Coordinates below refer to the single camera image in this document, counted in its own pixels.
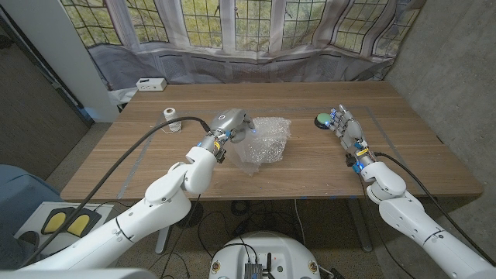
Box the blue upholstered seat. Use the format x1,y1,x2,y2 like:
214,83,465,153
0,164,63,233

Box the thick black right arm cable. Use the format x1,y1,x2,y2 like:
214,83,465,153
374,151,496,267

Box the grey table leg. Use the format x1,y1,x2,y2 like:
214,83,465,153
346,199,374,253

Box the white power strip box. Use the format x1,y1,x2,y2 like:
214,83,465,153
135,77,167,92

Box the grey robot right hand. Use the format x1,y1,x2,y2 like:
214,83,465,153
328,103,377,167

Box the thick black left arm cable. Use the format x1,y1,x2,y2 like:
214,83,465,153
19,115,212,268

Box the black yellow foot pedal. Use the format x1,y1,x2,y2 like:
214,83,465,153
40,208,73,235
64,208,102,238

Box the black round floor disc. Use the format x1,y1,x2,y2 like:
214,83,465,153
176,200,205,229

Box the person leg blue jeans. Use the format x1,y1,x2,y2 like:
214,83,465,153
0,230,40,269

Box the black floor cable tangle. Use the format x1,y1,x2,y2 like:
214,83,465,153
197,199,307,260

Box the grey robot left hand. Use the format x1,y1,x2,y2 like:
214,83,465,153
197,108,257,156

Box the white thread spool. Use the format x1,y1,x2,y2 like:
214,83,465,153
163,107,182,133

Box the white table leg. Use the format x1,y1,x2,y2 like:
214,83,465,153
154,224,174,253

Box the white floor mat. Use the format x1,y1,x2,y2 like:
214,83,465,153
13,200,117,257

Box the printed window backdrop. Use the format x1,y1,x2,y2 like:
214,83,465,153
60,0,427,91

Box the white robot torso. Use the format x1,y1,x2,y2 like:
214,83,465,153
208,231,322,279

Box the dark shoe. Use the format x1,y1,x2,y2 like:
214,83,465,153
18,230,40,247

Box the green button black base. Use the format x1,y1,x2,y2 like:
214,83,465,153
313,112,333,130

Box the clear bubble wrap sheet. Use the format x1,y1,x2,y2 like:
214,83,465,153
226,115,292,177

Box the grey electronics box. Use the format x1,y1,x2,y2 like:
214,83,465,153
243,262,264,279

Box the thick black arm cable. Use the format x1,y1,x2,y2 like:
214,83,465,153
374,151,496,267
19,115,212,268

